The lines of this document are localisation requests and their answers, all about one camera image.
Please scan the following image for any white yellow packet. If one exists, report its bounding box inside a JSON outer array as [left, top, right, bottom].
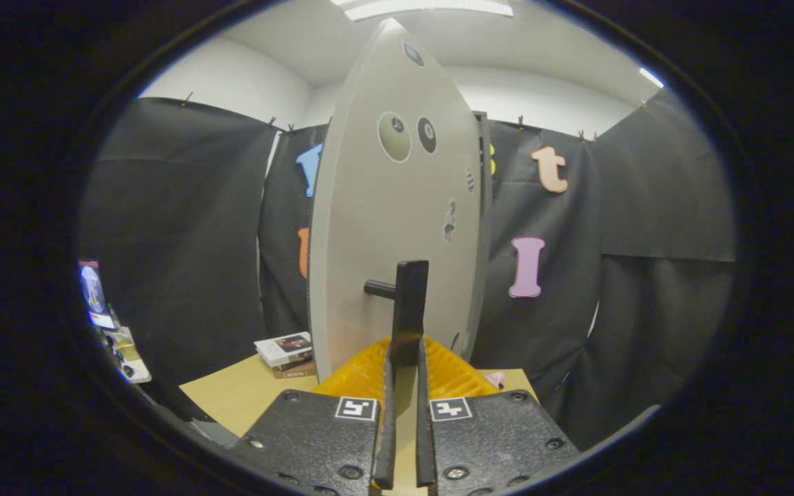
[[101, 324, 152, 384]]

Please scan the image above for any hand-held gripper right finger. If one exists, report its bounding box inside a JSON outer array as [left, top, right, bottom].
[[416, 335, 580, 496]]

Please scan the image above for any black backdrop cloth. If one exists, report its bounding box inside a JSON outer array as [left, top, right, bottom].
[[80, 86, 739, 452]]

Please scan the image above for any white book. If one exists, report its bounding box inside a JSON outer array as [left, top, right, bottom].
[[254, 331, 314, 368]]

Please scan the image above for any blue white poster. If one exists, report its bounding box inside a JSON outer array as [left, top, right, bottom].
[[79, 260, 116, 330]]

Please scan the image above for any grey shoe cabinet door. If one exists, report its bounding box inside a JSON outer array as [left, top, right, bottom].
[[307, 19, 486, 383]]

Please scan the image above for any grey shoe cabinet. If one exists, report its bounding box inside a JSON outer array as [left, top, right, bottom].
[[473, 110, 496, 359]]

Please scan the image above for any brown book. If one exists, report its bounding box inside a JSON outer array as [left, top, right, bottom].
[[272, 358, 318, 380]]

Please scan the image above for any large ceiling light panel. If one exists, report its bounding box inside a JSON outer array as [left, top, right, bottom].
[[332, 0, 515, 21]]

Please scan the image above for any black cabinet door handle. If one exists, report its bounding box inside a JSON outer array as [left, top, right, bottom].
[[364, 260, 430, 366]]

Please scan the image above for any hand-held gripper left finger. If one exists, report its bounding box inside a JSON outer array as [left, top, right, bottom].
[[228, 336, 398, 496]]

